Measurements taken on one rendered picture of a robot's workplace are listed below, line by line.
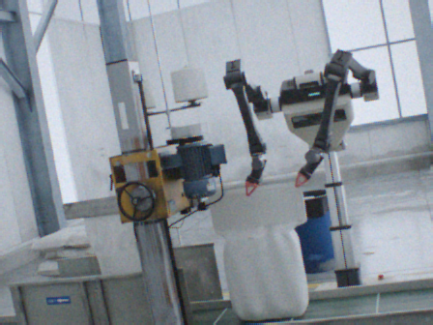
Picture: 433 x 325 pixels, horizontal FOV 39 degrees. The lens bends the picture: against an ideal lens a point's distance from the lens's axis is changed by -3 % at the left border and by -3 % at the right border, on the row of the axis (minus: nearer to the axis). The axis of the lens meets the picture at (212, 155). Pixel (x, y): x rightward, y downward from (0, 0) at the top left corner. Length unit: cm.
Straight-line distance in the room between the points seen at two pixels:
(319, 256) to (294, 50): 637
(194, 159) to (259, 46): 859
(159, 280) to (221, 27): 893
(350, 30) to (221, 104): 267
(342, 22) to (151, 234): 863
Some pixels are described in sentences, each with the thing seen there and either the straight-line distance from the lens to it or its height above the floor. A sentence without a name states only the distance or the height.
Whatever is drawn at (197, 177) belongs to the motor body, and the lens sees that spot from 280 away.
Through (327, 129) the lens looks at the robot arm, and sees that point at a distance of 299.
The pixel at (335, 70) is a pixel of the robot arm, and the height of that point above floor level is 155.
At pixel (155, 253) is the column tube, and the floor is 87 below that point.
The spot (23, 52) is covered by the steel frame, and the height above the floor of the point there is 286.
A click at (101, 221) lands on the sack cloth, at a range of 346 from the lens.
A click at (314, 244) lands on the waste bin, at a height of 26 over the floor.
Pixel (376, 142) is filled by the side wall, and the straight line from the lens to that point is 1106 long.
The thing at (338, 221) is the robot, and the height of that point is 72.
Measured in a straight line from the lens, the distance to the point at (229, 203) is 320.
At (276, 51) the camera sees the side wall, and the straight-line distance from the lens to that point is 1124.
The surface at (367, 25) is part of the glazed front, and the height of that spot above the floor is 258.
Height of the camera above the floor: 141
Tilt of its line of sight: 3 degrees down
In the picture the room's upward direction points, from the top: 10 degrees counter-clockwise
